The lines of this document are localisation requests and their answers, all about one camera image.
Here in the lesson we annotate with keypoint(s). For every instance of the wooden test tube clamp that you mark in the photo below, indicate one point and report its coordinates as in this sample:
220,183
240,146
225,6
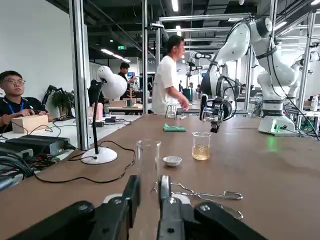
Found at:
182,117

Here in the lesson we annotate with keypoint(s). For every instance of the aluminium frame post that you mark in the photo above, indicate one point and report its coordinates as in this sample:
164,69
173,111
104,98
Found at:
79,75

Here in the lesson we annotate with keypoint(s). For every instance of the pale wooden block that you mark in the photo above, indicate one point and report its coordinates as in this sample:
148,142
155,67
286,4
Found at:
30,123

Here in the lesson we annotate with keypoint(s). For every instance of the white desk lamp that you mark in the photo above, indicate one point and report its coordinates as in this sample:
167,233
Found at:
112,85

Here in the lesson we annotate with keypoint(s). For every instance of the black electronics box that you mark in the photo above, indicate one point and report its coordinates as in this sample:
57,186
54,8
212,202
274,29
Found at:
37,145

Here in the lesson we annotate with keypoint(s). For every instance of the clear glass test tube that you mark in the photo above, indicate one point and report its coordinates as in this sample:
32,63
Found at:
148,152

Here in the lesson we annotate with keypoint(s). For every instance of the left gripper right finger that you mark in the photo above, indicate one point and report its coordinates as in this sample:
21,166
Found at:
172,220

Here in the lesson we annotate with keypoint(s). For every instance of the person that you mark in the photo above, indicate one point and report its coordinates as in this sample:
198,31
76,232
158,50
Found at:
165,82
124,72
15,100

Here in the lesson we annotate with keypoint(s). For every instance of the metal crucible tongs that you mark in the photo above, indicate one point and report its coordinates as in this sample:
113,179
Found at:
212,195

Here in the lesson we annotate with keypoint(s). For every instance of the glass beaker with amber liquid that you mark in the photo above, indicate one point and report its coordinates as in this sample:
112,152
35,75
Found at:
201,152

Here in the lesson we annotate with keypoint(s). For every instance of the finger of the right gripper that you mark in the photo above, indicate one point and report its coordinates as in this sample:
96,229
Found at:
215,127

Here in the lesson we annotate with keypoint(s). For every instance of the small white dish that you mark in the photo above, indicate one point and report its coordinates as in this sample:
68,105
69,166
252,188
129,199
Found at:
172,161

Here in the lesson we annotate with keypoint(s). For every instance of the tripod stand with gauze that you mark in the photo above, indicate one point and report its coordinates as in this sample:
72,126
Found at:
171,112

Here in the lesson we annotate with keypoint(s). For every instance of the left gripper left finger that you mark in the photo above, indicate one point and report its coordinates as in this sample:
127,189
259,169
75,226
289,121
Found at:
112,220

